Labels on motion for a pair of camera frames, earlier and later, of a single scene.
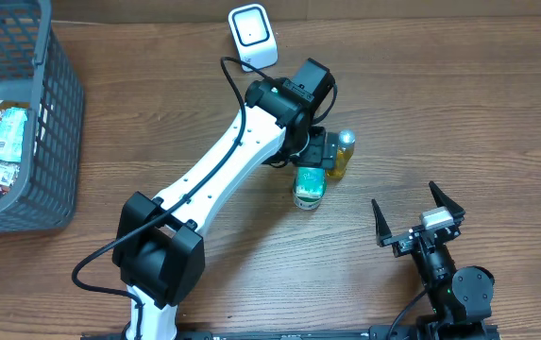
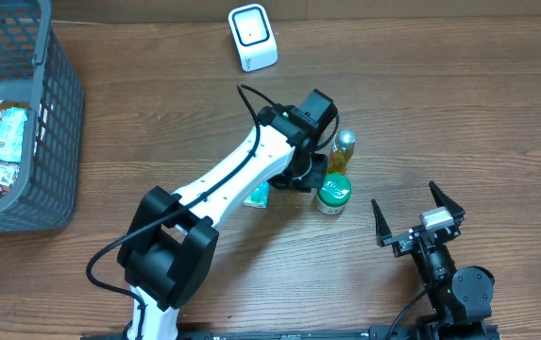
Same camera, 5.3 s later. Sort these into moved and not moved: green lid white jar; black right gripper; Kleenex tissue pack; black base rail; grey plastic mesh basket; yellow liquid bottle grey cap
Moved: Kleenex tissue pack; green lid white jar
Not moved: yellow liquid bottle grey cap; black base rail; black right gripper; grey plastic mesh basket
